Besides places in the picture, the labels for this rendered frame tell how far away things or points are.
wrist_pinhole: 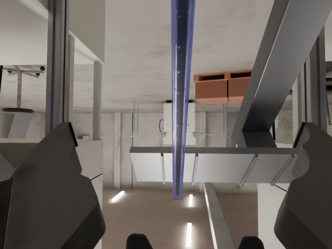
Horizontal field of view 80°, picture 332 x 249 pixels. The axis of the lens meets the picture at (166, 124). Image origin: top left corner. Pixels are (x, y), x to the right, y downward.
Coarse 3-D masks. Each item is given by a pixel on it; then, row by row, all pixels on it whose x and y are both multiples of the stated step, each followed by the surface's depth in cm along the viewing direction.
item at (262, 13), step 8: (256, 0) 97; (264, 0) 88; (272, 0) 81; (256, 8) 97; (264, 8) 88; (256, 16) 97; (264, 16) 88; (328, 16) 59; (256, 24) 97; (264, 24) 88; (328, 24) 63; (256, 32) 97; (328, 32) 68; (256, 40) 97; (328, 40) 74; (256, 48) 97; (328, 48) 81; (328, 56) 90
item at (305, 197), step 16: (304, 128) 10; (320, 128) 10; (304, 144) 9; (320, 144) 9; (304, 160) 9; (320, 160) 8; (304, 176) 7; (320, 176) 7; (288, 192) 7; (304, 192) 7; (320, 192) 7; (288, 208) 6; (304, 208) 6; (320, 208) 6; (288, 224) 6; (304, 224) 6; (320, 224) 6; (288, 240) 6; (304, 240) 6; (320, 240) 5
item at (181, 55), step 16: (176, 0) 11; (192, 0) 11; (176, 16) 12; (192, 16) 12; (176, 32) 12; (192, 32) 12; (176, 48) 13; (176, 64) 14; (176, 80) 15; (176, 96) 16; (176, 112) 17; (176, 128) 19; (176, 144) 21; (176, 160) 23; (176, 176) 25; (176, 192) 29
